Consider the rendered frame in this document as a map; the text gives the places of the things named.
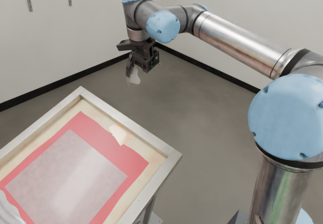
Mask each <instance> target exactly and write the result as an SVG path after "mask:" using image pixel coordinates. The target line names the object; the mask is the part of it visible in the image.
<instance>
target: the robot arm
mask: <svg viewBox="0 0 323 224"><path fill-rule="evenodd" d="M122 4H123V9H124V17H125V22H126V29H127V35H128V37H129V39H126V40H122V41H121V42H120V43H119V44H118V45H116V47H117V49H118V50H119V51H125V50H131V52H130V55H129V59H128V62H127V65H126V80H127V85H128V88H131V85H132V83H134V84H140V79H139V77H138V75H137V74H138V68H137V67H134V66H135V65H137V66H139V67H141V68H142V71H144V72H145V73H148V72H149V71H150V70H151V69H152V68H153V67H154V66H155V65H157V64H160V54H159V51H158V50H156V49H154V48H153V47H152V45H153V44H155V43H156V40H157V41H158V42H160V43H164V44H165V43H169V42H170V41H171V40H174V39H175V38H176V36H177V35H178V34H180V33H190V34H192V35H193V36H195V37H197V38H199V39H201V40H202V41H204V42H206V43H208V44H210V45H211V46H213V47H215V48H217V49H218V50H220V51H222V52H224V53H225V54H227V55H229V56H231V57H233V58H234V59H236V60H238V61H240V62H241V63H243V64H245V65H247V66H248V67H250V68H252V69H254V70H256V71H257V72H259V73H261V74H263V75H264V76H266V77H268V78H270V79H272V80H273V81H272V82H270V83H269V84H267V85H266V86H265V87H264V88H263V89H262V90H261V91H259V92H258V93H257V95H256V96H255V97H254V99H253V100H252V102H251V104H250V106H249V110H248V126H249V130H250V132H253V134H254V137H253V138H254V140H255V145H256V147H257V149H258V150H259V152H260V153H261V158H260V162H259V167H258V172H257V177H256V182H255V187H254V191H253V196H252V201H251V206H250V210H249V215H248V221H247V222H245V223H243V224H314V223H313V222H312V219H311V218H310V216H309V215H308V214H307V213H306V212H305V211H304V210H303V209H302V208H301V207H302V204H303V201H304V198H305V196H306V193H307V190H308V187H309V184H310V181H311V178H312V175H313V172H314V170H320V169H322V168H323V56H322V55H320V54H317V53H315V52H313V51H310V50H308V49H305V48H300V49H298V50H294V49H292V48H290V47H287V46H285V45H283V44H281V43H278V42H276V41H274V40H272V39H269V38H267V37H265V36H263V35H260V34H258V33H256V32H254V31H251V30H249V29H247V28H245V27H242V26H240V25H238V24H235V23H233V22H231V21H229V20H226V19H224V18H222V17H220V16H217V15H215V14H213V13H211V12H210V10H209V9H208V7H207V6H205V5H202V4H191V5H174V6H160V5H158V4H156V3H155V2H153V1H152V0H122Z"/></svg>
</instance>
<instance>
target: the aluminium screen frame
mask: <svg viewBox="0 0 323 224"><path fill-rule="evenodd" d="M81 99H83V100H84V101H86V102H87V103H89V104H90V105H92V106H93V107H94V108H96V109H97V110H99V111H100V112H101V113H103V114H104V115H106V116H107V117H109V118H110V119H112V120H113V121H114V122H116V123H117V124H118V125H120V126H121V127H123V128H124V129H125V130H127V131H128V132H130V133H131V134H133V135H134V136H136V137H137V138H138V139H140V140H141V141H143V142H144V143H146V144H147V145H148V146H150V147H151V148H153V149H154V150H155V151H157V152H158V153H159V154H161V155H162V156H164V157H165V158H166V161H165V162H164V163H163V164H162V166H161V167H160V168H159V170H158V171H157V172H156V174H155V175H154V176H153V177H152V179H151V180H150V181H149V183H148V184H147V185H146V186H145V188H144V189H143V190H142V192H141V193H140V194H139V196H138V197H137V198H136V200H135V201H134V202H133V204H132V205H131V206H130V208H129V209H128V210H127V211H126V213H125V214H124V215H123V217H122V218H121V219H120V221H119V222H118V223H117V224H135V223H136V221H137V220H138V218H139V217H140V216H141V214H142V213H143V211H144V210H145V209H146V208H147V206H148V205H149V203H150V202H151V201H152V199H153V198H154V196H155V195H156V194H157V192H158V191H159V190H160V188H161V187H162V185H163V184H164V182H165V181H166V180H167V178H168V177H169V176H170V174H171V173H172V171H173V170H174V169H175V167H176V166H177V165H178V163H179V162H180V161H181V159H182V155H183V154H182V153H180V152H178V151H177V150H175V149H174V148H172V147H171V146H169V145H168V144H166V143H165V142H163V141H162V140H160V139H159V138H157V137H156V136H155V135H153V134H152V133H150V132H149V131H147V130H146V129H144V128H143V127H141V126H140V125H138V124H137V123H135V122H134V121H132V120H131V119H129V118H128V117H126V116H125V115H123V114H122V113H120V112H119V111H117V110H116V109H115V108H113V107H112V106H110V105H109V104H107V103H105V102H104V101H103V100H101V99H100V98H98V97H97V96H95V95H94V94H92V93H91V92H89V91H88V90H86V89H85V88H83V87H82V86H80V87H79V88H77V89H76V90H75V91H74V92H72V93H71V94H70V95H69V96H67V97H66V98H65V99H63V100H62V101H61V102H60V103H58V104H57V105H56V106H55V107H53V108H52V109H51V110H50V111H48V112H47V113H46V114H45V115H43V116H42V117H41V118H39V119H38V120H37V121H36V122H34V123H33V124H32V125H31V126H29V127H28V128H27V129H26V130H25V131H23V132H22V133H21V134H19V135H18V136H17V137H16V138H14V139H13V140H12V141H11V142H9V143H8V144H7V145H6V146H4V147H3V148H2V149H0V167H1V166H2V165H4V164H5V163H6V162H7V161H8V160H9V159H10V158H12V157H13V156H14V155H15V154H17V153H18V152H19V151H20V150H21V149H23V148H24V147H25V146H26V145H27V144H29V143H30V142H31V141H32V140H33V139H35V138H36V137H37V136H38V135H39V134H41V133H42V132H43V131H44V130H45V129H47V128H48V127H49V126H50V125H51V124H53V123H54V122H55V121H56V120H58V119H59V118H60V117H61V116H62V115H64V114H65V113H66V112H67V111H68V110H70V109H71V108H72V107H73V106H74V105H76V104H77V103H78V102H79V101H80V100H81Z"/></svg>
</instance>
